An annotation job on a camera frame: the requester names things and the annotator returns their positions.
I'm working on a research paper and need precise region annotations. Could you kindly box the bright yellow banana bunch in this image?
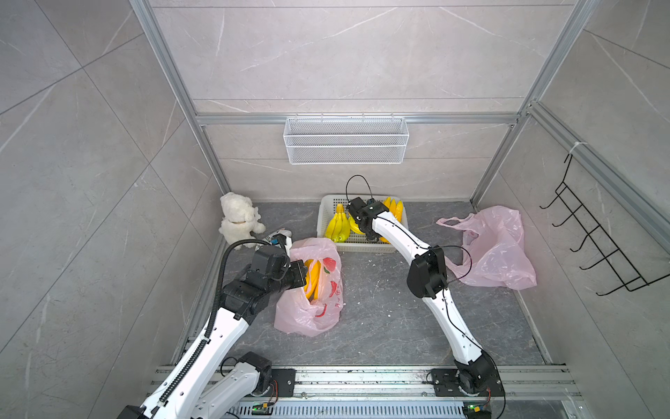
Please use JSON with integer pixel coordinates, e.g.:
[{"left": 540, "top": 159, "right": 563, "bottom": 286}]
[{"left": 347, "top": 197, "right": 403, "bottom": 243}]

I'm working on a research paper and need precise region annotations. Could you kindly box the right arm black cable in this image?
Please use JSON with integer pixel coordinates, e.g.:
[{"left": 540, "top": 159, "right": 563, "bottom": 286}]
[{"left": 344, "top": 174, "right": 507, "bottom": 419}]

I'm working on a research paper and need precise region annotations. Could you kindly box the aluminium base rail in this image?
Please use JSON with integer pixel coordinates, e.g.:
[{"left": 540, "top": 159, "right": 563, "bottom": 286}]
[{"left": 137, "top": 365, "right": 585, "bottom": 419}]

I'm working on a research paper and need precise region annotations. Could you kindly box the plain pink plastic bag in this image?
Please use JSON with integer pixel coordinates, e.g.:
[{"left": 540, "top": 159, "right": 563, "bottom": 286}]
[{"left": 437, "top": 205, "right": 537, "bottom": 291}]

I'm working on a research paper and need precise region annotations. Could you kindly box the white teddy bear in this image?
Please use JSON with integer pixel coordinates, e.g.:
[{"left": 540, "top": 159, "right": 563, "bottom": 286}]
[{"left": 219, "top": 192, "right": 266, "bottom": 244}]

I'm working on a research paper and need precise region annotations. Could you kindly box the yellow-green banana bunch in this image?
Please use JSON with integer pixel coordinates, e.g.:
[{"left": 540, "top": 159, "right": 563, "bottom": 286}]
[{"left": 325, "top": 204, "right": 351, "bottom": 243}]

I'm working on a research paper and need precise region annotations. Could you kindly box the black wire hook rack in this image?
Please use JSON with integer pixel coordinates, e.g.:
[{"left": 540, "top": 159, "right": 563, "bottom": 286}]
[{"left": 539, "top": 154, "right": 669, "bottom": 297}]

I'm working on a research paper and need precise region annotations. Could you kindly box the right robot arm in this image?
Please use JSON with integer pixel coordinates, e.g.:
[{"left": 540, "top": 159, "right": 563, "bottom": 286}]
[{"left": 347, "top": 197, "right": 498, "bottom": 396}]

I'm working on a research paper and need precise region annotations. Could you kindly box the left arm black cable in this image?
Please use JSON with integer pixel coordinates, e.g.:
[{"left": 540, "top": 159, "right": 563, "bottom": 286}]
[{"left": 156, "top": 238, "right": 273, "bottom": 404}]

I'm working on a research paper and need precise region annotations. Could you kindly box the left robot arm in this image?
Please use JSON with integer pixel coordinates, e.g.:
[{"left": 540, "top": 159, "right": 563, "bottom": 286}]
[{"left": 120, "top": 234, "right": 306, "bottom": 418}]

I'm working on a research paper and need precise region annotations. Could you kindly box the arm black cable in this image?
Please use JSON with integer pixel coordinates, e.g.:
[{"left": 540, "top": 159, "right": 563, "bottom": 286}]
[
  {"left": 156, "top": 238, "right": 273, "bottom": 404},
  {"left": 344, "top": 174, "right": 507, "bottom": 419}
]

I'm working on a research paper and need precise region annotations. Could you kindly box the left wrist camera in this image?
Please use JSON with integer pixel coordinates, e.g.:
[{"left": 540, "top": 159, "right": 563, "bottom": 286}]
[{"left": 271, "top": 235, "right": 292, "bottom": 256}]

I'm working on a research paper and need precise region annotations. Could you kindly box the white wire wall basket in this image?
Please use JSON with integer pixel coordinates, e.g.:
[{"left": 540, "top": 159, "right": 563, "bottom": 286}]
[{"left": 283, "top": 116, "right": 409, "bottom": 165}]

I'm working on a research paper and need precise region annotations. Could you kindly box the white plastic basket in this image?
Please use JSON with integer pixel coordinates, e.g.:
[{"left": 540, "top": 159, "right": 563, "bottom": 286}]
[{"left": 317, "top": 195, "right": 396, "bottom": 253}]

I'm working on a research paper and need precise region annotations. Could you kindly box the pink printed plastic bag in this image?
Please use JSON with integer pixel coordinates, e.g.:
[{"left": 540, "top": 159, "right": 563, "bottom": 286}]
[{"left": 274, "top": 237, "right": 344, "bottom": 337}]

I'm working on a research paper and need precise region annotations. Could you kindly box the orange-yellow banana bunch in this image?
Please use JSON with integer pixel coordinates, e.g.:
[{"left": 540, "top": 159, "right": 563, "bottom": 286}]
[{"left": 303, "top": 259, "right": 322, "bottom": 301}]

